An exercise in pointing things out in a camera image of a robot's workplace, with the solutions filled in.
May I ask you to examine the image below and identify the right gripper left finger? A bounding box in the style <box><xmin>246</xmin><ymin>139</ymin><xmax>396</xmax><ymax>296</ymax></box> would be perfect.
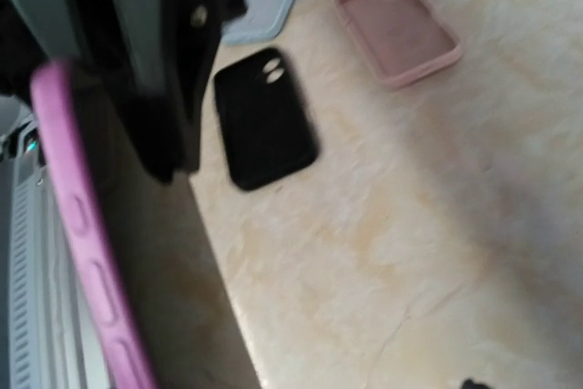
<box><xmin>1</xmin><ymin>0</ymin><xmax>247</xmax><ymax>183</ymax></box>

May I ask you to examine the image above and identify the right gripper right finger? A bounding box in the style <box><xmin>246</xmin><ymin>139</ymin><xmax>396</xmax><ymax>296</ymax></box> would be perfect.
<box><xmin>460</xmin><ymin>378</ymin><xmax>490</xmax><ymax>389</ymax></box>

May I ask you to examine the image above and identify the pink phone case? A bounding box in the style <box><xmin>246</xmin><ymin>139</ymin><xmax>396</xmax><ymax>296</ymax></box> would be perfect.
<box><xmin>334</xmin><ymin>0</ymin><xmax>462</xmax><ymax>89</ymax></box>

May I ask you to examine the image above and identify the black phone case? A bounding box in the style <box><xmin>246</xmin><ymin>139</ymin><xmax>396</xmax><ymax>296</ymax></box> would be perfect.
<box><xmin>213</xmin><ymin>46</ymin><xmax>319</xmax><ymax>191</ymax></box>

